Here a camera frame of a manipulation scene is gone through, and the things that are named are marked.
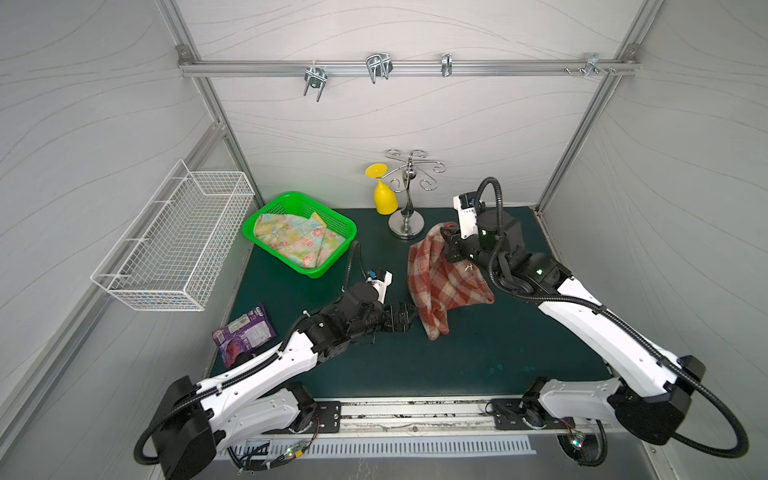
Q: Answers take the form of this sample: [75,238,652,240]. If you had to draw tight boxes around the metal bracket right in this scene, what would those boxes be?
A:
[564,53,618,78]

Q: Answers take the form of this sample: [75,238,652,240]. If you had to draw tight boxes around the metal u-bolt clamp middle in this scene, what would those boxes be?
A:
[365,52,393,84]

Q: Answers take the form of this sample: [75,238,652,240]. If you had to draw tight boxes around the yellow plastic goblet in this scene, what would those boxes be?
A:
[365,163,398,216]

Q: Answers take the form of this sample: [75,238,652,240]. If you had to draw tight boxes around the aluminium crossbar rail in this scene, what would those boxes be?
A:
[180,57,641,78]

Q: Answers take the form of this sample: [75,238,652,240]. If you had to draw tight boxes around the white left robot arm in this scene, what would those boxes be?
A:
[133,280,418,479]

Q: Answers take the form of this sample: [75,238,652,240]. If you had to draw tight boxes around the red plaid skirt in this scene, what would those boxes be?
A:
[407,222,495,341]

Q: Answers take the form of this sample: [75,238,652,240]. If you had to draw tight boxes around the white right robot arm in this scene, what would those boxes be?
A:
[440,220,705,445]

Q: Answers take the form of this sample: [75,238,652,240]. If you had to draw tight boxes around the purple snack packet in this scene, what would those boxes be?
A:
[212,303,276,368]

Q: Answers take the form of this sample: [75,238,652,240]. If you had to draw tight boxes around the pastel floral skirt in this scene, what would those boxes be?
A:
[253,212,347,270]

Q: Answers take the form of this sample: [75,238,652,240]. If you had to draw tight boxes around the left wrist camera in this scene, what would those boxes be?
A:
[366,269,393,304]

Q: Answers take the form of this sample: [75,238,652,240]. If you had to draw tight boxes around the green plastic basket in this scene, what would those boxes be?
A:
[241,192,357,279]

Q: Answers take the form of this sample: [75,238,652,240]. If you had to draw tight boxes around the white wire basket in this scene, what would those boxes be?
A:
[91,160,254,312]

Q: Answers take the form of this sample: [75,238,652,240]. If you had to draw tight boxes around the white vent strip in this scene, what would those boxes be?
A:
[215,436,537,462]

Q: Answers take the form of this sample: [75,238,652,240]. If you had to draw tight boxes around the metal u-bolt clamp left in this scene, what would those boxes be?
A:
[303,66,328,102]

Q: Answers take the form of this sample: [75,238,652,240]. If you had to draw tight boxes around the metal hook clamp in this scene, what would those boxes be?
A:
[441,53,453,78]

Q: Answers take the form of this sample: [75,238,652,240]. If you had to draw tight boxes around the chrome cup holder stand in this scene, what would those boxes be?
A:
[383,149,446,240]

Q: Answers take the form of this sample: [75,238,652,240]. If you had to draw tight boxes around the metal u-bolt clamp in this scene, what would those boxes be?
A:
[365,52,393,84]
[303,66,328,102]

